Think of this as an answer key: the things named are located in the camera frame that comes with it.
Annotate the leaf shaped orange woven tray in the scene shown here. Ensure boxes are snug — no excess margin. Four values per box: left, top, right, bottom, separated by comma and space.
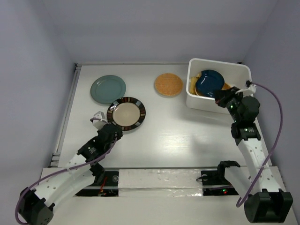
191, 74, 235, 92

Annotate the teal round ceramic plate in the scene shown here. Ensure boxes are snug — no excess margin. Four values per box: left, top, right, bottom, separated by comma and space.
90, 75, 126, 105

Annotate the plain orange round plate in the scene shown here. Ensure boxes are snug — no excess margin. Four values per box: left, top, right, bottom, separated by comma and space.
195, 89, 214, 98

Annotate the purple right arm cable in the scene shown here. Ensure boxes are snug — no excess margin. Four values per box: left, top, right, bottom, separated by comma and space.
236, 81, 284, 209

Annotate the yellow green woven bamboo tray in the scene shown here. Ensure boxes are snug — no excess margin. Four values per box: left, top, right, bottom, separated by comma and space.
189, 77, 198, 95

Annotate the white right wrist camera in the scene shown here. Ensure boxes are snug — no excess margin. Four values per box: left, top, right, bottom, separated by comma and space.
235, 80, 256, 96

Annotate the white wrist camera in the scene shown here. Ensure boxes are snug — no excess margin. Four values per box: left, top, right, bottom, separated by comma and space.
235, 80, 256, 96
90, 111, 108, 130

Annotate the white plastic bin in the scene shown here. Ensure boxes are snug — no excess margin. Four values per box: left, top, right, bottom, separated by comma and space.
186, 58, 252, 114

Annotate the dark blue shell shaped plate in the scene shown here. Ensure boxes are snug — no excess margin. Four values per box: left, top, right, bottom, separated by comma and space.
195, 69, 225, 98

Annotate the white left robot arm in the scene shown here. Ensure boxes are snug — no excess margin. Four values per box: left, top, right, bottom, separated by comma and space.
15, 124, 123, 225

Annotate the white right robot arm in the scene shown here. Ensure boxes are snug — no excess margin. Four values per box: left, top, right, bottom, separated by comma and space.
214, 87, 293, 223

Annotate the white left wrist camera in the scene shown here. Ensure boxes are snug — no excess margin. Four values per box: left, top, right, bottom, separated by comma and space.
90, 111, 108, 130

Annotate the black rimmed beige plate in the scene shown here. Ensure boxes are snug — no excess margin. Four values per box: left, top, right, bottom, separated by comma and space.
106, 97, 146, 131

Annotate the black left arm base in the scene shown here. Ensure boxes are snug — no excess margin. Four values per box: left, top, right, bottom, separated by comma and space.
75, 165, 119, 197

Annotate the round orange woven basket plate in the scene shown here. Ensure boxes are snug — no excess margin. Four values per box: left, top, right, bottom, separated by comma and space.
154, 73, 183, 97

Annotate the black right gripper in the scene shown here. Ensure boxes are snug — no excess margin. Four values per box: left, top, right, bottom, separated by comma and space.
211, 86, 243, 123

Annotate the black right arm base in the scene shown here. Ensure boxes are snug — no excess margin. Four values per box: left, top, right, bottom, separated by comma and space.
196, 160, 240, 196

